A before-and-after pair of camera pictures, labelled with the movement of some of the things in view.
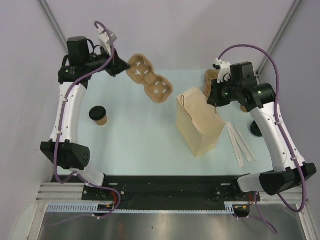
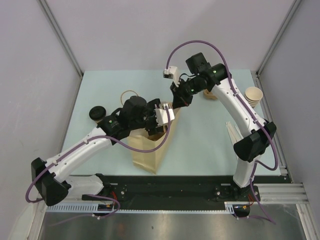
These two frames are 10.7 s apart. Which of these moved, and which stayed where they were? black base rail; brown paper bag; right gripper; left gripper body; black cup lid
Moved: right gripper; brown paper bag; left gripper body
Stayed: black cup lid; black base rail
